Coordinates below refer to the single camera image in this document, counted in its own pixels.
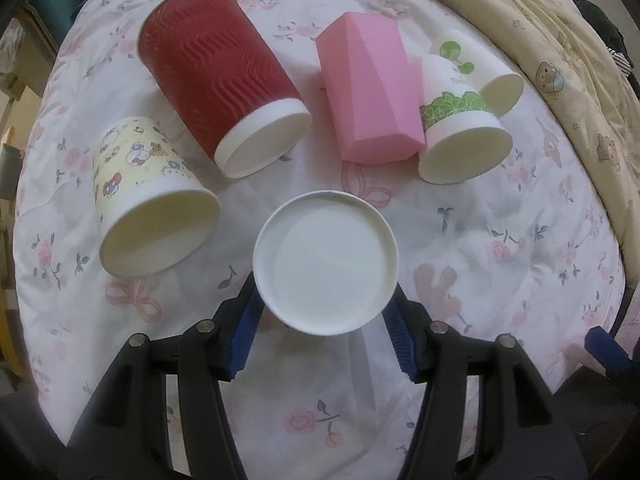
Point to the green clover print paper cup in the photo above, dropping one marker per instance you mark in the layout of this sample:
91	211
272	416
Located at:
480	72

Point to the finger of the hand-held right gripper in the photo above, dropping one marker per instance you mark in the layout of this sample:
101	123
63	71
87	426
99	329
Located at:
606	350

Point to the floral white bed sheet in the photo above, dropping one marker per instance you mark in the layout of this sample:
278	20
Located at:
320	220

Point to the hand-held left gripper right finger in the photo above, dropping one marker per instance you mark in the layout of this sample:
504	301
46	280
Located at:
400	336

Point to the cream bear print blanket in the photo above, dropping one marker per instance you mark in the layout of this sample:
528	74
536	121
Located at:
545	60

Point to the pink faceted plastic cup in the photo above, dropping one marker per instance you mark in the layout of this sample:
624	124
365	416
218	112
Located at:
367	90

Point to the green leaf band paper cup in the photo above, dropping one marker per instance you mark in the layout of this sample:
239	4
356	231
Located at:
457	130

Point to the red ribbed paper cup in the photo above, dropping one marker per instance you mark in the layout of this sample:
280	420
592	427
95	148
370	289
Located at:
215	75

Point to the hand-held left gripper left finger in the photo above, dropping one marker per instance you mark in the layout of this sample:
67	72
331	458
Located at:
243	336

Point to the cartoon print paper cup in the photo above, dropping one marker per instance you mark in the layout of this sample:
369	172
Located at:
145	200

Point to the plain white paper cup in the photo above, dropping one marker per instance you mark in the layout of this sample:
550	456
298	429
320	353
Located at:
325	262

